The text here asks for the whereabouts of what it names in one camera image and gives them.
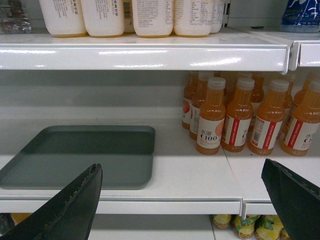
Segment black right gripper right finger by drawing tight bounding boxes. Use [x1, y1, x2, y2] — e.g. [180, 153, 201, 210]
[261, 158, 320, 240]

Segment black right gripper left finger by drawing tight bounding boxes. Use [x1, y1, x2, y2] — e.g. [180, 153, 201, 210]
[0, 163, 103, 240]

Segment grey rectangular serving tray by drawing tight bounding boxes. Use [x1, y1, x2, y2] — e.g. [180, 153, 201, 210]
[0, 125, 156, 190]

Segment orange juice bottle far right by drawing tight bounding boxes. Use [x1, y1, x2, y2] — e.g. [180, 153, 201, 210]
[280, 80, 320, 157]

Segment orange juice bottle barcode label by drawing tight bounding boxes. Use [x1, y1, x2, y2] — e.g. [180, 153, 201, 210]
[248, 79, 290, 156]

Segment orange juice bottle red stripe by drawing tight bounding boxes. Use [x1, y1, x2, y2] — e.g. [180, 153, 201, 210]
[221, 77, 255, 153]

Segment orange juice bottle C100 front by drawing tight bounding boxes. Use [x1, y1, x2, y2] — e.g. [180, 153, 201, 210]
[196, 77, 226, 155]

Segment orange juice bottle back left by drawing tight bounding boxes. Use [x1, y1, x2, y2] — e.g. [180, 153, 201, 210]
[181, 71, 199, 130]

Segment white upper shelf board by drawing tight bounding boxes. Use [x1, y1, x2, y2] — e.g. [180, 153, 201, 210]
[0, 28, 291, 73]

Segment blue labelled water bottle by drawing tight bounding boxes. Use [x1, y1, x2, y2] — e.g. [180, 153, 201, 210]
[279, 0, 320, 33]

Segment white milk drink bottle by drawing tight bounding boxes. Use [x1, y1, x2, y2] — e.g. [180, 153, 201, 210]
[81, 0, 125, 38]
[39, 0, 87, 38]
[173, 0, 215, 38]
[132, 0, 174, 38]

